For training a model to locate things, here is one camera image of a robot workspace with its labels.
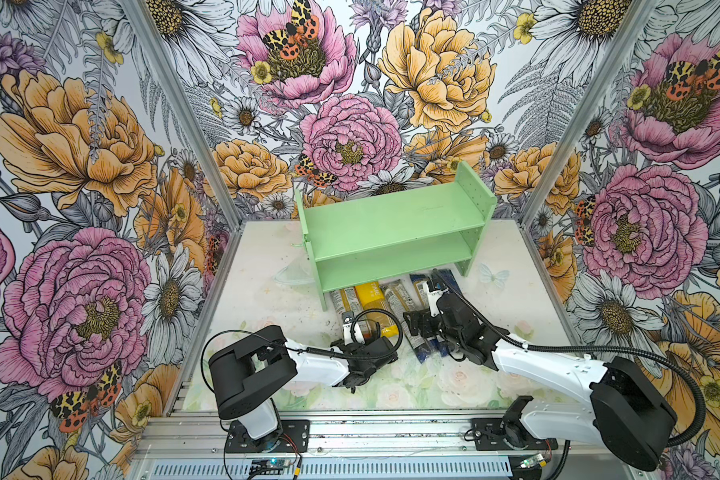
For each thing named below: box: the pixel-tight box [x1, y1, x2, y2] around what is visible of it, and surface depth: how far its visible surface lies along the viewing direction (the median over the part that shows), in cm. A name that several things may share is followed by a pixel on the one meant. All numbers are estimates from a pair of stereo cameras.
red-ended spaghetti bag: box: [330, 286, 375, 340], surface depth 98 cm
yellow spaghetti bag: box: [355, 281, 399, 338], surface depth 99 cm
